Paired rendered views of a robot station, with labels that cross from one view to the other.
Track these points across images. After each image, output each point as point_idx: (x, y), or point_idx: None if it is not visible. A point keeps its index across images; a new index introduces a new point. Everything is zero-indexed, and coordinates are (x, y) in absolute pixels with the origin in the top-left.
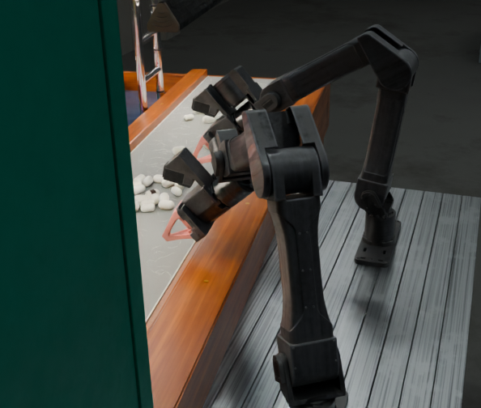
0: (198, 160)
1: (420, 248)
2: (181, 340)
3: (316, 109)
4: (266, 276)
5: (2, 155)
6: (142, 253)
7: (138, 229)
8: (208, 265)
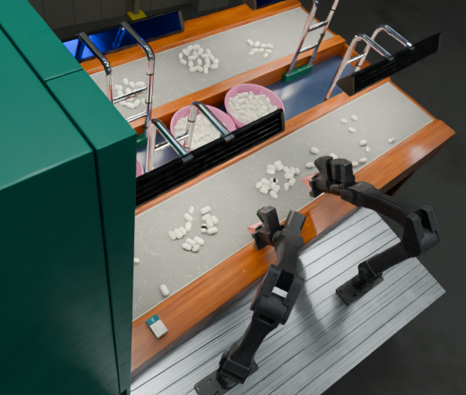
0: (304, 183)
1: (375, 305)
2: (205, 302)
3: (417, 161)
4: None
5: None
6: (237, 223)
7: (249, 203)
8: (253, 259)
